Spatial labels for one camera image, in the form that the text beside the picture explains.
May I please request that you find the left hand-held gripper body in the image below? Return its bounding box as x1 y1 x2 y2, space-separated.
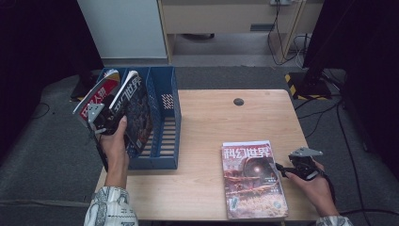
87 103 122 137

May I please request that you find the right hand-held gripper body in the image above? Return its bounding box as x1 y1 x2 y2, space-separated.
289 147 324 182

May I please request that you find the red banner portrait magazine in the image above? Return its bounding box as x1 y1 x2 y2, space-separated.
72 78 121 128

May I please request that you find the red planet cover magazine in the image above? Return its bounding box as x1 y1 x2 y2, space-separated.
221 139 290 220

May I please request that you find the dark fiery cover magazine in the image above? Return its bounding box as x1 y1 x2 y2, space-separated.
108 70 154 154

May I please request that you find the blue file rack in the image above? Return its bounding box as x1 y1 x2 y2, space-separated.
95 65 183 171

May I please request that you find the person's right hand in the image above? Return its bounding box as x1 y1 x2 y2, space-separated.
284 160 341 218

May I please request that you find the person's left hand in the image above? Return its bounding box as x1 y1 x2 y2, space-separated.
99 115 130 168

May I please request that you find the yellow cornered magazine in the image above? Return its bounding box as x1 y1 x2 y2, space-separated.
102 69 121 83

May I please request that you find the black stand striped base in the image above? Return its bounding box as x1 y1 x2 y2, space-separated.
284 46 333 102

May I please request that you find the white cabinet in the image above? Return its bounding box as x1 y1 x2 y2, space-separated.
77 0 168 60

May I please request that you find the black curtain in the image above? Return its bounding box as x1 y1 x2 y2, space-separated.
0 0 104 158
302 0 399 180

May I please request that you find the dark round object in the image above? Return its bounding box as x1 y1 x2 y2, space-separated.
181 32 215 41

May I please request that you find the wooden office desk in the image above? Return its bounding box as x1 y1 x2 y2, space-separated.
156 0 326 65

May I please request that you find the white power strip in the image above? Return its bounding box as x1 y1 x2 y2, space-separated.
270 0 299 7

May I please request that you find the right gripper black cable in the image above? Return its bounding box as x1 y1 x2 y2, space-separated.
318 170 337 205

